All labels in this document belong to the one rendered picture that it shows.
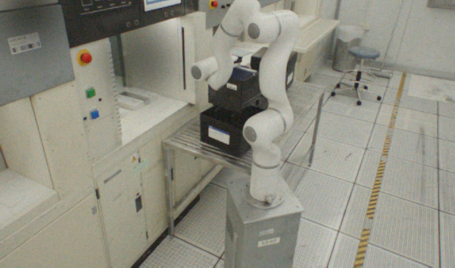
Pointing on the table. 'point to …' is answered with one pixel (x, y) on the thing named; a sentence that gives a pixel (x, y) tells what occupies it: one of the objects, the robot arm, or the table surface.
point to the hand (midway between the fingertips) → (236, 55)
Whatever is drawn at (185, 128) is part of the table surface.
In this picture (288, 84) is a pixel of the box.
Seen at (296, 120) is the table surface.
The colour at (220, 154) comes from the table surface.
